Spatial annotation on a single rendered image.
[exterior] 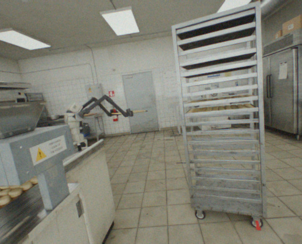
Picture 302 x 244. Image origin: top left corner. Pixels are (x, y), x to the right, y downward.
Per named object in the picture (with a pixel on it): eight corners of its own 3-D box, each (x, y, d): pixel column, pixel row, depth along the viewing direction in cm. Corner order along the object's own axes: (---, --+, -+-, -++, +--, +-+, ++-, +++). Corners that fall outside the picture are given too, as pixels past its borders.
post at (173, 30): (190, 207, 168) (171, 25, 142) (191, 205, 170) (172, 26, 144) (194, 208, 166) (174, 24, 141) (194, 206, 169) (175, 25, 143)
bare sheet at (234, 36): (177, 44, 147) (177, 43, 146) (185, 53, 183) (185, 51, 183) (258, 25, 124) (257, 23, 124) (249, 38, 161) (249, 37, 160)
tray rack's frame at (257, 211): (191, 216, 167) (171, 25, 140) (197, 187, 214) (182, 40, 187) (267, 227, 143) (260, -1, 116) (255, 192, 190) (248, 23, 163)
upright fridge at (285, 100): (343, 137, 316) (347, 21, 285) (292, 143, 323) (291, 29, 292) (288, 124, 454) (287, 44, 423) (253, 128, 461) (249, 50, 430)
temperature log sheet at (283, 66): (287, 78, 320) (287, 61, 316) (286, 78, 321) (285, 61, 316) (279, 79, 342) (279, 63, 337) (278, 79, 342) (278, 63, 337)
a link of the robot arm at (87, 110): (104, 93, 269) (106, 92, 261) (110, 100, 273) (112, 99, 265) (82, 110, 248) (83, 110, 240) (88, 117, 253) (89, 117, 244)
